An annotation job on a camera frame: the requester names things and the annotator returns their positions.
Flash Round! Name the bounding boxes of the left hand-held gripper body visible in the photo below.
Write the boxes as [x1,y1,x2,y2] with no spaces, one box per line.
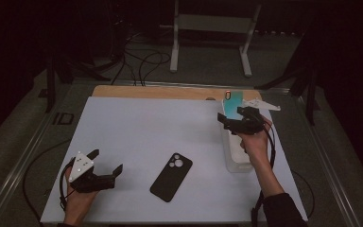
[67,151,116,194]

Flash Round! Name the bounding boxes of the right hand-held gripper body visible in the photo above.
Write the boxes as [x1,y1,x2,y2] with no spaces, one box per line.
[224,97,282,136]

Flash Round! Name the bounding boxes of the pink and blue phone case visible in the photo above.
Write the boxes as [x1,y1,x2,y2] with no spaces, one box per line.
[222,90,245,121]

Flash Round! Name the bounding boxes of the white plastic bin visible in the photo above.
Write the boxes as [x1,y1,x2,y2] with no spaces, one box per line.
[220,97,255,174]

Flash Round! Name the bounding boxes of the black phone case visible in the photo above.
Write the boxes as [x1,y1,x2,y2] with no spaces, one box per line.
[148,152,194,203]

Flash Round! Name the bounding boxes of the person's right hand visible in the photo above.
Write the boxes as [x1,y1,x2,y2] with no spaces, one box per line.
[238,115,274,166]

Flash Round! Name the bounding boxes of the person's left hand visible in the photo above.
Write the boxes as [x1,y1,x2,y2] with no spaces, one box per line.
[62,166,99,225]

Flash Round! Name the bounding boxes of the white table mat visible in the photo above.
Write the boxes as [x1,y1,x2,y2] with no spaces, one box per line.
[40,96,309,226]

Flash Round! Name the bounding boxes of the black tripod stand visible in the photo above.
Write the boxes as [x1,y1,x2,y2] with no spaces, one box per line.
[254,46,321,126]
[44,55,112,114]

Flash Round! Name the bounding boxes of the white metal stand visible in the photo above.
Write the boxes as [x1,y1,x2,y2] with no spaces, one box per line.
[159,0,263,79]

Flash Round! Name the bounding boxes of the left hand-held gripper thick cable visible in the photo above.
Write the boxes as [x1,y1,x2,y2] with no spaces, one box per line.
[59,156,78,212]

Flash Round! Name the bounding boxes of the hand-held gripper thick cable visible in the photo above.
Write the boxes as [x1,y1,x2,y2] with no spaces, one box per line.
[59,156,78,212]
[251,121,277,227]

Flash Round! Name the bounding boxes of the right hand-held gripper thick cable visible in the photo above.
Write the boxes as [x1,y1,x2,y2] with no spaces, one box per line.
[251,121,277,227]

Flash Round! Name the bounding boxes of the black floor bracket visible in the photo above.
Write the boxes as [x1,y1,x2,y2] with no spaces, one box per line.
[52,112,76,126]

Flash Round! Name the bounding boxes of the thin black floor cable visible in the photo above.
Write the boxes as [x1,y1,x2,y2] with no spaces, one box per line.
[22,138,73,222]
[291,169,316,220]

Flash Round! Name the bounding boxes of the metal floor rail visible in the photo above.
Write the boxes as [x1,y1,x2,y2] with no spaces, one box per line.
[291,88,363,227]
[0,79,77,227]

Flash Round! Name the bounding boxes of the looped black floor cable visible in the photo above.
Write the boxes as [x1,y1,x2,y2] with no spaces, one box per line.
[110,31,172,87]

